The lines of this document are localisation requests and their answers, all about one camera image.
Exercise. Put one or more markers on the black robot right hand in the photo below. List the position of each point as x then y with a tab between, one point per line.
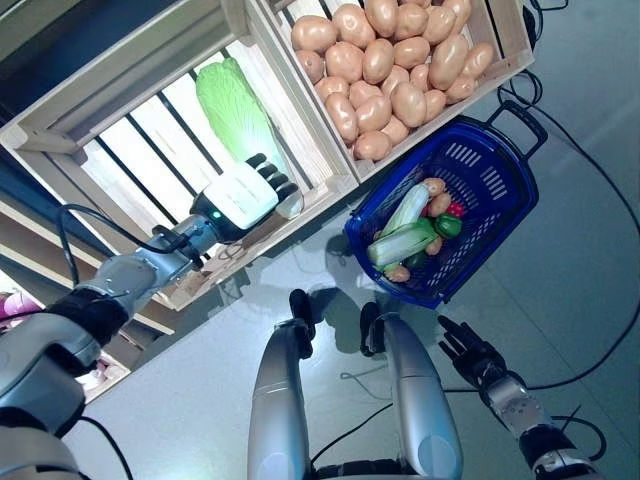
475	355

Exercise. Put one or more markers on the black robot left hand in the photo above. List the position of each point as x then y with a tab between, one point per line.
240	200

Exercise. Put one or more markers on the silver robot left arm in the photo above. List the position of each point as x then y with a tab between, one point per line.
125	275

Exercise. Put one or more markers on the blue plastic shopping basket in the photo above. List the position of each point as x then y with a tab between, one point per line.
500	210

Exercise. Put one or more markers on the black robot right foot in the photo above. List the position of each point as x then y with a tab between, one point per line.
370	327

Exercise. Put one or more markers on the black robot foot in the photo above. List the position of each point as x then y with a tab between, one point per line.
300	320
370	327

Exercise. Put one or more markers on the tan potato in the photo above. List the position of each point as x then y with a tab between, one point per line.
477	59
440	202
382	15
354	25
400	274
435	186
372	145
309	65
313	34
447	62
434	245
372	114
341	114
407	104

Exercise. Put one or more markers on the green bell pepper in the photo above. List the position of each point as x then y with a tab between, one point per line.
447	226
416	260

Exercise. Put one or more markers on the wooden slatted crate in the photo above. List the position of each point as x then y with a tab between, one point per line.
510	35
50	235
150	125

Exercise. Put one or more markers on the black robot left foot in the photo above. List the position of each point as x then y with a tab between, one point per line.
300	320

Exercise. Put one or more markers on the small red tomato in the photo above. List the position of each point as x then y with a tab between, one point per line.
454	210

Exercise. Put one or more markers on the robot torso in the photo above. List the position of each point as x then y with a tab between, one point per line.
350	472

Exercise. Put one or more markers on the silver robot left leg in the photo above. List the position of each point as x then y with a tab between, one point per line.
277	400

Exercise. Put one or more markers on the purple white onion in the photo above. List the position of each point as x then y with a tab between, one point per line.
12	305

